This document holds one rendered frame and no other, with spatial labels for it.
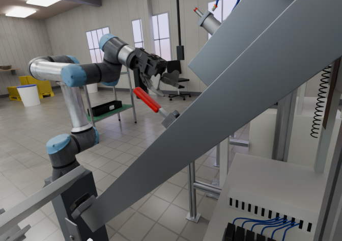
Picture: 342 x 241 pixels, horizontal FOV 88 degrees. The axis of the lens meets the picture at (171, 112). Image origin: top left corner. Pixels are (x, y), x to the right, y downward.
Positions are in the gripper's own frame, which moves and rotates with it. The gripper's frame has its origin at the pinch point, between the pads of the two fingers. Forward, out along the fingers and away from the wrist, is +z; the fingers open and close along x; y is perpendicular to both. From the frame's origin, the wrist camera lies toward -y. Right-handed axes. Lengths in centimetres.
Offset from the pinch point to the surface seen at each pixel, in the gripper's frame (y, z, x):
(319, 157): -3, 59, 34
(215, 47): 22.4, 12.2, -28.0
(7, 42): -385, -885, 310
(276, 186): -18, 50, 17
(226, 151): -51, 34, 72
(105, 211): -21.9, 7.9, -32.1
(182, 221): -98, 36, 33
